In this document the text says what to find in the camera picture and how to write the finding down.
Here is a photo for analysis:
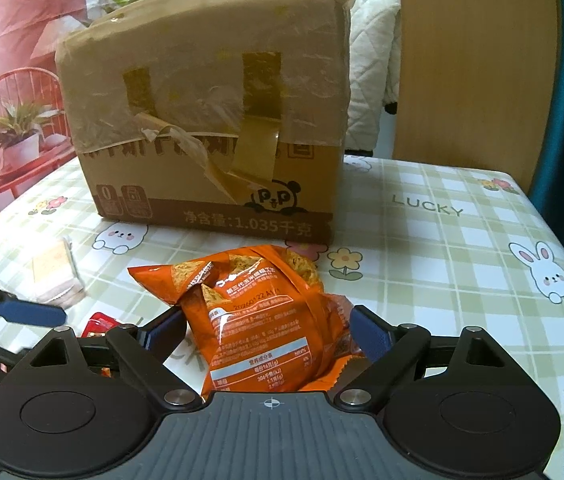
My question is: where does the small red packet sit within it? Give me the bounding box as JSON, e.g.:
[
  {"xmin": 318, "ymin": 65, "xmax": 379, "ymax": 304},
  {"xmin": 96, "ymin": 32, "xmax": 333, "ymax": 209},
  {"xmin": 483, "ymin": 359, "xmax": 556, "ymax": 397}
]
[{"xmin": 79, "ymin": 311, "xmax": 120, "ymax": 338}]

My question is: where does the white quilted cloth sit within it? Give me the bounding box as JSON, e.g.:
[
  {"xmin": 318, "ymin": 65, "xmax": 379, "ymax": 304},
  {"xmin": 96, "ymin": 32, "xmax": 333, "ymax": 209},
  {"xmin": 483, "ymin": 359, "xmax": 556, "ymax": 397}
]
[{"xmin": 347, "ymin": 0, "xmax": 403, "ymax": 158}]

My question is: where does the orange corn chip bag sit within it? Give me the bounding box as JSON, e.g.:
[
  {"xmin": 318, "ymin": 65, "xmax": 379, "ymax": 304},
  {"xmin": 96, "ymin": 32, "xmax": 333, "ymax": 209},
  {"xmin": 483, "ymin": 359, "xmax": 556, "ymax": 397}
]
[{"xmin": 127, "ymin": 245, "xmax": 365, "ymax": 396}]

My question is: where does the wooden board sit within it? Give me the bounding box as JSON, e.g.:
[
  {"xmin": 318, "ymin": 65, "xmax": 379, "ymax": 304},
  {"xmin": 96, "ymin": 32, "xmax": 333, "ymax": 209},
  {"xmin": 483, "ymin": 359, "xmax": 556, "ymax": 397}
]
[{"xmin": 392, "ymin": 0, "xmax": 560, "ymax": 196}]

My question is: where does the taped cardboard box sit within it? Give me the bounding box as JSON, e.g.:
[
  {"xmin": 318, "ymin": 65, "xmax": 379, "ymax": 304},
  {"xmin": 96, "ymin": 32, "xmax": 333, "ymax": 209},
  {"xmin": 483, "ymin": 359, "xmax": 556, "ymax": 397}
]
[{"xmin": 56, "ymin": 0, "xmax": 358, "ymax": 247}]

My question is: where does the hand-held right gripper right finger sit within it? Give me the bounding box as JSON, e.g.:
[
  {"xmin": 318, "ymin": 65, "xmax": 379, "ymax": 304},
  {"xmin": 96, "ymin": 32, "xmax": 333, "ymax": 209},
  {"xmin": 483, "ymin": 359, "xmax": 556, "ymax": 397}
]
[{"xmin": 334, "ymin": 305, "xmax": 523, "ymax": 416}]

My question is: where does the clear cracker packet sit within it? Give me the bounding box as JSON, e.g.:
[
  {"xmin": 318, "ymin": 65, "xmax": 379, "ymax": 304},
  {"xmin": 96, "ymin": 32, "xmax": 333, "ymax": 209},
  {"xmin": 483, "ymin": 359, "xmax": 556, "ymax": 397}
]
[{"xmin": 31, "ymin": 237, "xmax": 87, "ymax": 307}]

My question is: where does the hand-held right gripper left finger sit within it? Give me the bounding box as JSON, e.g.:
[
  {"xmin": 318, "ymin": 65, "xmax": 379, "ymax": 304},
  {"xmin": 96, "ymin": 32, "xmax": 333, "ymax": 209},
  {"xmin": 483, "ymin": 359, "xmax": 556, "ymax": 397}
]
[{"xmin": 14, "ymin": 305, "xmax": 203, "ymax": 416}]

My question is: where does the red chair wall poster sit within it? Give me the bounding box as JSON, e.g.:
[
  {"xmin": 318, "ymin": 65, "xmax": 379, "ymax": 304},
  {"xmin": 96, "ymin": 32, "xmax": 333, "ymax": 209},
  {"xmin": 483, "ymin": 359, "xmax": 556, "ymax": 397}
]
[{"xmin": 0, "ymin": 0, "xmax": 138, "ymax": 241}]

